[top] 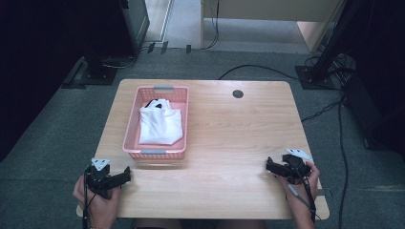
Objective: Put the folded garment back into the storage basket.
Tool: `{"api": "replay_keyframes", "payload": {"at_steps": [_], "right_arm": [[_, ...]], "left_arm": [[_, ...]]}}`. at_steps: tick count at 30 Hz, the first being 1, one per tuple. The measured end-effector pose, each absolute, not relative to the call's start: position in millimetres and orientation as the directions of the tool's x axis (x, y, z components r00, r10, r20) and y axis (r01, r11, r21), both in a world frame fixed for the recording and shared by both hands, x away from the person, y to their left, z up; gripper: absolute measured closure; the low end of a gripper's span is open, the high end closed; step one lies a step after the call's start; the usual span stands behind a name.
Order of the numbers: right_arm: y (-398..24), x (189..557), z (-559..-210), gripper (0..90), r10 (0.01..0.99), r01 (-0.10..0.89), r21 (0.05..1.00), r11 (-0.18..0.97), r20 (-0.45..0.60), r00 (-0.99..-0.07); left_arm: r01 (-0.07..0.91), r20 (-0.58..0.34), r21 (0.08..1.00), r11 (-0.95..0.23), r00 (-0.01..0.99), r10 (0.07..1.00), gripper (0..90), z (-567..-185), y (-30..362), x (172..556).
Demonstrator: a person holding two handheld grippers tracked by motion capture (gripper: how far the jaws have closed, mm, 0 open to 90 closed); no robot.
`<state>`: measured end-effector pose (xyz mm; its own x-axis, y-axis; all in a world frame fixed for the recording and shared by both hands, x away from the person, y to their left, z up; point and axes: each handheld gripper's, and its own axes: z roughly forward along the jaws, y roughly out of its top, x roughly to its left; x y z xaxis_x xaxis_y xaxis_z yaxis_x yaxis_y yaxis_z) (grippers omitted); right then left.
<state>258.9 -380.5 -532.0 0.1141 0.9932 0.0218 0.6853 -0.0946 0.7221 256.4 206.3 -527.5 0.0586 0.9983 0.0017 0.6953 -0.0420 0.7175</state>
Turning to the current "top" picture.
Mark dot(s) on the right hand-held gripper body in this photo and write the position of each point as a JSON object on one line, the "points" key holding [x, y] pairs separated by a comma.
{"points": [[296, 170]]}

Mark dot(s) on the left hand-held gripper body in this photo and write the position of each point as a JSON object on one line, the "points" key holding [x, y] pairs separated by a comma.
{"points": [[99, 183]]}

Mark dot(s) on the pink plastic basket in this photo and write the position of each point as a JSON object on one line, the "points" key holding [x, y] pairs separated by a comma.
{"points": [[157, 152]]}

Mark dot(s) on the white garment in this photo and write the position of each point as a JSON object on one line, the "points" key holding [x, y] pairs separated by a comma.
{"points": [[160, 124]]}

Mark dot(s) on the person's left hand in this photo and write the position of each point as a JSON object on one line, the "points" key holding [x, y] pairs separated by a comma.
{"points": [[100, 208]]}

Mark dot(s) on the person's right hand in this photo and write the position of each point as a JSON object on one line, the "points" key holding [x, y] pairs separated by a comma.
{"points": [[302, 197]]}

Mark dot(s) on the black square stand base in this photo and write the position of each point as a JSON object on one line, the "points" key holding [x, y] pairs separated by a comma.
{"points": [[313, 79]]}

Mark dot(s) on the black box on floor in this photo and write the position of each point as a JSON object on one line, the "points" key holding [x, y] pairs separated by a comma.
{"points": [[375, 114]]}

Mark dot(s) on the black flat stand base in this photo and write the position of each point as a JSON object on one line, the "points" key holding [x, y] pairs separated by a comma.
{"points": [[95, 76]]}

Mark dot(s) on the dark grey cabinet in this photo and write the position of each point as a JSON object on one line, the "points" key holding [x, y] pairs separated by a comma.
{"points": [[137, 25]]}

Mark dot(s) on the beige wooden desk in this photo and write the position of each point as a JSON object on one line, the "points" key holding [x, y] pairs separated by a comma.
{"points": [[270, 9]]}

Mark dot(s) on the small black floor bracket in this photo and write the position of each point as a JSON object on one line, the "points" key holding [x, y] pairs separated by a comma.
{"points": [[164, 47], [151, 47], [188, 49]]}

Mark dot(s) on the black slanted stand post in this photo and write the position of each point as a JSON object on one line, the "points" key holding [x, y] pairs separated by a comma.
{"points": [[334, 35]]}

